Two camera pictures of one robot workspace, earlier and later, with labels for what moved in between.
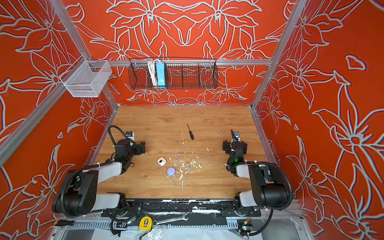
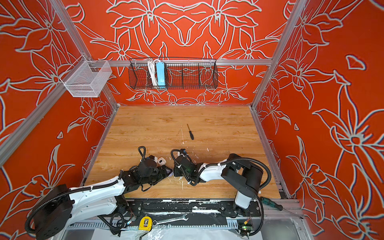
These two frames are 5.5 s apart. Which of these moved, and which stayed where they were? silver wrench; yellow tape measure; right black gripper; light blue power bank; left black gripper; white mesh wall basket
Moved: right black gripper; left black gripper
Stayed: white mesh wall basket; silver wrench; light blue power bank; yellow tape measure
